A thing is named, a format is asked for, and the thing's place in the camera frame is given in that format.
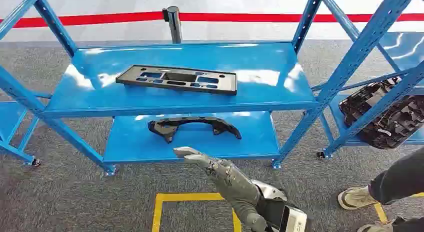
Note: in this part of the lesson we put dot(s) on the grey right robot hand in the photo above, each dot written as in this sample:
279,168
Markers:
235,187

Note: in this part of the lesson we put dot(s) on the black rectangular plastic panel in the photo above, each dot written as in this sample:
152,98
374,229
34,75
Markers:
225,84

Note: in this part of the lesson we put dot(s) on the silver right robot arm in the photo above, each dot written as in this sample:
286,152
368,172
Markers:
270,190

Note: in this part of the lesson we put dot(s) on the yellow floor tape square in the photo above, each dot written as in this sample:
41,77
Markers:
158,210
381,212

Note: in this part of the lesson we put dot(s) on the black curved plastic part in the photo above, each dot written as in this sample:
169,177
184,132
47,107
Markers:
165,126

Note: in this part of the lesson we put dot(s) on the blue metal shelving rack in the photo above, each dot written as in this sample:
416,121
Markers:
265,91
338,111
8,118

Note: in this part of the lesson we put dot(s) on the person's foot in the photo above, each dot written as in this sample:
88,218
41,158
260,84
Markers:
377,228
356,198

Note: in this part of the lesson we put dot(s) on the person's leg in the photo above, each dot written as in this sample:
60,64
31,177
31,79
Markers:
400,177

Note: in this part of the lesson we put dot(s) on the black ribbed plastic housing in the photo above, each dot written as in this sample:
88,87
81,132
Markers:
394,128

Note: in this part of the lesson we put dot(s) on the red barrier belt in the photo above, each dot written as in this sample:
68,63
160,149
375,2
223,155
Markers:
248,17

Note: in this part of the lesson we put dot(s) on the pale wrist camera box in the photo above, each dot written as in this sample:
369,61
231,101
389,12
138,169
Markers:
296,220

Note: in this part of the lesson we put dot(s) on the chrome stanchion post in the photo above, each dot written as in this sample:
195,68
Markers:
174,23

